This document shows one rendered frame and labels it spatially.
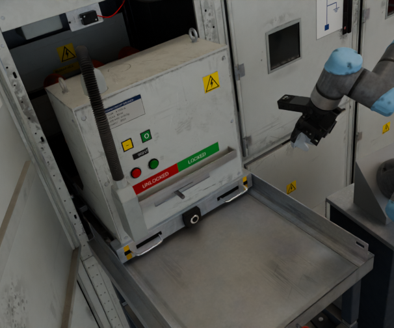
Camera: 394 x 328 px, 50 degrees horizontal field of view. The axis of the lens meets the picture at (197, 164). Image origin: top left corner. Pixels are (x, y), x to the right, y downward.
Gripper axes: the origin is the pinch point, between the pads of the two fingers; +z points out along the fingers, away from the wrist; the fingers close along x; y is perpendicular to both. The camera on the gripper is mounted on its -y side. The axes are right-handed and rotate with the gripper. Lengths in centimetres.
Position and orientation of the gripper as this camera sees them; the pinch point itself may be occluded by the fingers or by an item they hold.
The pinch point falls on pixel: (293, 143)
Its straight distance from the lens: 131.3
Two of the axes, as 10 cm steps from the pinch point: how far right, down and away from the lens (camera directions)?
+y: 7.2, 6.2, -3.2
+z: -1.3, 5.7, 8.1
